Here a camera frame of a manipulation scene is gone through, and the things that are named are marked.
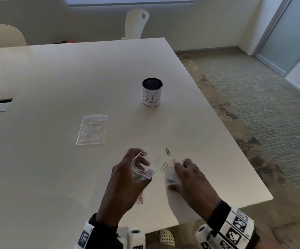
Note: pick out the frosted glass door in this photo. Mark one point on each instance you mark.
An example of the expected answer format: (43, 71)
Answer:
(287, 36)

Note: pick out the crinkled clear plastic bag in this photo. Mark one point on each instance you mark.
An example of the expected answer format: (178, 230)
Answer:
(91, 130)

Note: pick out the marker-tagged black wristband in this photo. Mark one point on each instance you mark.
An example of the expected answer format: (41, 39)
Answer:
(233, 228)
(100, 235)

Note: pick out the white cylindrical wrist camera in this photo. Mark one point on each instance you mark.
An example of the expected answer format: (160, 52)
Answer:
(135, 241)
(203, 238)

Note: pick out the white table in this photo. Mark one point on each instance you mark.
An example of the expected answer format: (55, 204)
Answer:
(61, 75)

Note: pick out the smooth clear plastic bag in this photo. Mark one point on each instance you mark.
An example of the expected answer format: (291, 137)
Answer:
(153, 163)

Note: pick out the blue paper clip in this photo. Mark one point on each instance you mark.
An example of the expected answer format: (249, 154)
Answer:
(171, 181)

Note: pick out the white roller blind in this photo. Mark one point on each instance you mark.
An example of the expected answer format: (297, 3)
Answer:
(129, 0)

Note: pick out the person's right hand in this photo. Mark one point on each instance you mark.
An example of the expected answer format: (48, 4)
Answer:
(194, 186)

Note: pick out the red paper clip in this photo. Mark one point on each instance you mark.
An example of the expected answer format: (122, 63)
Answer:
(174, 162)

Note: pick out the person's left hand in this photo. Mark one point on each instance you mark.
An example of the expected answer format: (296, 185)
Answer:
(118, 194)

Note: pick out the white perforated shoe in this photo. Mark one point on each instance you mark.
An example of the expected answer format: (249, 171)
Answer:
(166, 237)

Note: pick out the white paper cup black rim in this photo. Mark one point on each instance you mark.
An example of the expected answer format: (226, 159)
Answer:
(152, 99)

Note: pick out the pile of colourful paper clips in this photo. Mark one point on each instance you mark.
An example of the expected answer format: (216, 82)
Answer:
(140, 176)

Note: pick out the white perforated chair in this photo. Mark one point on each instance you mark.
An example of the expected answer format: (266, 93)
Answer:
(4, 38)
(134, 25)

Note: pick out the beige paper clip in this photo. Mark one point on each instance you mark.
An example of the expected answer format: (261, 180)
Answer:
(163, 166)

